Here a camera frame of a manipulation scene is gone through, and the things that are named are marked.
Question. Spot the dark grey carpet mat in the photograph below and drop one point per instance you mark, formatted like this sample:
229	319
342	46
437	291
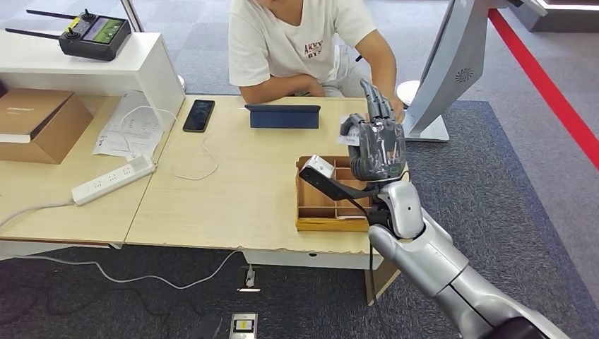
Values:
491	196

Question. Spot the person's left hand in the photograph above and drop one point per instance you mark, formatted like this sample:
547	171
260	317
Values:
399	106

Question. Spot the grey raised platform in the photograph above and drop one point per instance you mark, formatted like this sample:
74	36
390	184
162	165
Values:
561	21

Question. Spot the white desk shelf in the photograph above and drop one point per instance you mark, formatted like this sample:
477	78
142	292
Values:
140	69

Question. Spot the wooden organizer box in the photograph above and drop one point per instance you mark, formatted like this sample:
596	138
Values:
318	201

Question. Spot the white paper sheets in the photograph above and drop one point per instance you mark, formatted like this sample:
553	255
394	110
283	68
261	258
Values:
134	132

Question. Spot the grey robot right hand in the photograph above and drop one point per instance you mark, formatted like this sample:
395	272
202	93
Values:
379	149

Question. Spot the silver floor socket box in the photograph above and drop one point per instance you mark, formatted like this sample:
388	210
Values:
243	326

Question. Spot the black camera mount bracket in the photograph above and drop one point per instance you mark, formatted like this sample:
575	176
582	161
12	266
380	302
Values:
332	187

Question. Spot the silver kiosk stand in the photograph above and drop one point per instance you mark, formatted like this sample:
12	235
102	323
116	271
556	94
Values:
449	70

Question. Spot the chrome pole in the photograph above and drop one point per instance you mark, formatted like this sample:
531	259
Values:
132	15

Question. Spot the person's left forearm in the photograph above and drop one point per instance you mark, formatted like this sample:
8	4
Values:
386	79

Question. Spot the white ID card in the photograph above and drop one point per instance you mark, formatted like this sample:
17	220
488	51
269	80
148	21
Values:
350	139

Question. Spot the blue tablet case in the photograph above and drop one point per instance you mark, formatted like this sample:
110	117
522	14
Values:
283	118

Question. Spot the person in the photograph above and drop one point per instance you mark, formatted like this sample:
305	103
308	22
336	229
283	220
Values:
280	42

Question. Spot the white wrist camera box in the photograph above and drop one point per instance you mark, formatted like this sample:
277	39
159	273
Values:
319	166

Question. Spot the person's right hand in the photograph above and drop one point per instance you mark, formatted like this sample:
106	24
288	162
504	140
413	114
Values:
314	88

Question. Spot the brown cardboard box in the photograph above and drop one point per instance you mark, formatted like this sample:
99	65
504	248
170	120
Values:
47	130

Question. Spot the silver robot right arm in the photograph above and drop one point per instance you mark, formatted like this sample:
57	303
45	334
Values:
435	262

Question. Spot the person's right forearm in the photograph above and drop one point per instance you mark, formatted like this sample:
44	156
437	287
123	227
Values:
271	89

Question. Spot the white round base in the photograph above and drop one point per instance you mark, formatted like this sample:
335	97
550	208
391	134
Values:
406	93

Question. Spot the white charger adapter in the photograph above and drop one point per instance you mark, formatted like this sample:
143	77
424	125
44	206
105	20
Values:
139	163

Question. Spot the black remote controller with antennas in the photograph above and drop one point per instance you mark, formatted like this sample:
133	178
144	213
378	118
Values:
93	39

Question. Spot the white power strip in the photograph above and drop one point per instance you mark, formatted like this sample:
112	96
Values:
111	179

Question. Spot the floor outlet with plug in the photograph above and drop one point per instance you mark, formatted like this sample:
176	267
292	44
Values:
249	279

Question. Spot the black smartphone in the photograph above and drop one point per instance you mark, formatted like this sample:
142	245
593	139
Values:
199	116

